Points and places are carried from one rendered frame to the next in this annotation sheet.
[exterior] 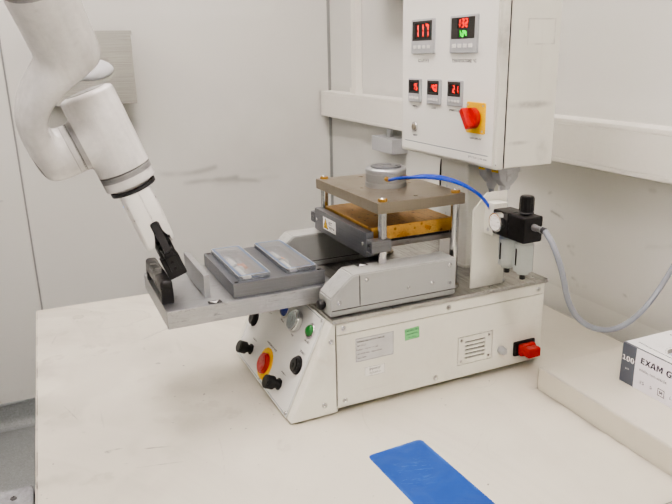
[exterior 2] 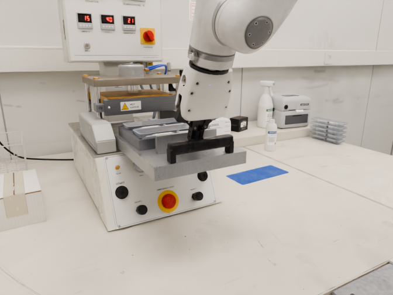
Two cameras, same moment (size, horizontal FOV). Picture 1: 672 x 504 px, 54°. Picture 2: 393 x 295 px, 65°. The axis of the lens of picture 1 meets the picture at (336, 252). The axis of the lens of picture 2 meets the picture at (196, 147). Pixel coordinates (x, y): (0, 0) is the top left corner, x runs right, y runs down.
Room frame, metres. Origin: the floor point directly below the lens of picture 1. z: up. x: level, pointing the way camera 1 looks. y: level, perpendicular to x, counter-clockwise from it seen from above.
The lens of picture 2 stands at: (1.14, 0.91, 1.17)
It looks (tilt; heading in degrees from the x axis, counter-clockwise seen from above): 16 degrees down; 265
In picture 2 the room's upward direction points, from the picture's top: straight up
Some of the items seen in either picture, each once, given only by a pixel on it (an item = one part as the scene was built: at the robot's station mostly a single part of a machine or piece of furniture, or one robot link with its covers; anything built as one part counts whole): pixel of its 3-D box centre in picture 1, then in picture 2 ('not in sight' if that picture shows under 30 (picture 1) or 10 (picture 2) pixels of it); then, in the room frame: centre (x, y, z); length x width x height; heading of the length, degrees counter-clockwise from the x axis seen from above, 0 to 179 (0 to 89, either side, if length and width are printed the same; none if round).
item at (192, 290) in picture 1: (237, 277); (173, 141); (1.13, 0.18, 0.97); 0.30 x 0.22 x 0.08; 114
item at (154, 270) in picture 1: (158, 279); (202, 147); (1.08, 0.31, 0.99); 0.15 x 0.02 x 0.04; 24
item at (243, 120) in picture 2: not in sight; (238, 123); (0.78, -0.66, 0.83); 0.09 x 0.06 x 0.07; 45
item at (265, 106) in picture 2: not in sight; (265, 104); (0.62, -0.73, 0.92); 0.09 x 0.08 x 0.25; 134
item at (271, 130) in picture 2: not in sight; (271, 134); (0.68, -0.44, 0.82); 0.05 x 0.05 x 0.14
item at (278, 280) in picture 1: (261, 267); (165, 132); (1.15, 0.14, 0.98); 0.20 x 0.17 x 0.03; 24
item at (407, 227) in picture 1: (387, 208); (134, 90); (1.25, -0.10, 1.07); 0.22 x 0.17 x 0.10; 24
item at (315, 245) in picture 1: (325, 244); (95, 130); (1.36, 0.02, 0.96); 0.25 x 0.05 x 0.07; 114
